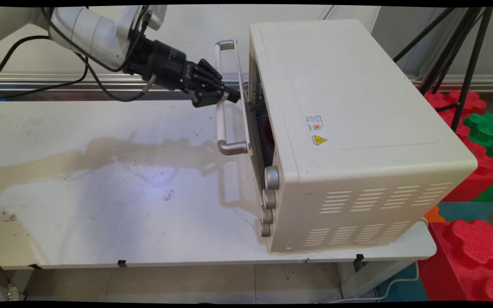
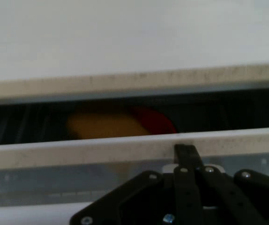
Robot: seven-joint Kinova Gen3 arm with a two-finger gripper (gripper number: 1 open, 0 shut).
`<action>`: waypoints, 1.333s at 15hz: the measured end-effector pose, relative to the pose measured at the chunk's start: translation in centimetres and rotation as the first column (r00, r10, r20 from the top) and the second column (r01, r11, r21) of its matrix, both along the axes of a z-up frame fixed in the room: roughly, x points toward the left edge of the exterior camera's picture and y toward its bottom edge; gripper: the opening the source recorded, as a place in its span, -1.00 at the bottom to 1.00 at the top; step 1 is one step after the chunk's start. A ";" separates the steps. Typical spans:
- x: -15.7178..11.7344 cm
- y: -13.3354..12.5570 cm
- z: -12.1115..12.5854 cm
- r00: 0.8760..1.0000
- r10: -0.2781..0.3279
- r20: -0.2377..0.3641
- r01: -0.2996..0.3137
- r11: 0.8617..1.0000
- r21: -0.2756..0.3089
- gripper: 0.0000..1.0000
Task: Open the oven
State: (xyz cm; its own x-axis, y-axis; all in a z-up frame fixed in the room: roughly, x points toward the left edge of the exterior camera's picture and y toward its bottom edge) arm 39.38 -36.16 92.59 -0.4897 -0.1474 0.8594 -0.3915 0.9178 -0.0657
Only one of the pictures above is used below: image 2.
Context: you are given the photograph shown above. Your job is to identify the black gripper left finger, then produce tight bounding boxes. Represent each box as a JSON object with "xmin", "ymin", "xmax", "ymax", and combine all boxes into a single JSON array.
[{"xmin": 69, "ymin": 143, "xmax": 203, "ymax": 225}]

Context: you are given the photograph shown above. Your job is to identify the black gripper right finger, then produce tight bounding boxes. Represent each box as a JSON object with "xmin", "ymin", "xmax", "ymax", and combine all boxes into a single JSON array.
[{"xmin": 186, "ymin": 144, "xmax": 269, "ymax": 225}]

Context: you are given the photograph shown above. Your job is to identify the oven glass door with handle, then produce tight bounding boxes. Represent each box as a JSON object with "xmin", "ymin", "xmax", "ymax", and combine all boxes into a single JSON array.
[{"xmin": 0, "ymin": 126, "xmax": 269, "ymax": 225}]

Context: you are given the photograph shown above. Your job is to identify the red round bowl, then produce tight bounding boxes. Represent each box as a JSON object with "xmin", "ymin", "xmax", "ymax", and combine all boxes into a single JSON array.
[{"xmin": 128, "ymin": 105, "xmax": 178, "ymax": 136}]

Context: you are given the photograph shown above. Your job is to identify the yellow bread piece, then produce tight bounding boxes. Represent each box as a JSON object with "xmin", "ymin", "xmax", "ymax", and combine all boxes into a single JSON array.
[{"xmin": 66, "ymin": 110, "xmax": 152, "ymax": 141}]

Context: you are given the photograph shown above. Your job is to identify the cream white toaster oven body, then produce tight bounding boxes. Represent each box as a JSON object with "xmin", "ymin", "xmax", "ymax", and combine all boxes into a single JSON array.
[{"xmin": 0, "ymin": 0, "xmax": 269, "ymax": 146}]

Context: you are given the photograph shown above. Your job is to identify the metal wire oven rack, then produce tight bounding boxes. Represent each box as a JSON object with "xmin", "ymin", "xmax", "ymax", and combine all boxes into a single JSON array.
[{"xmin": 0, "ymin": 103, "xmax": 69, "ymax": 146}]

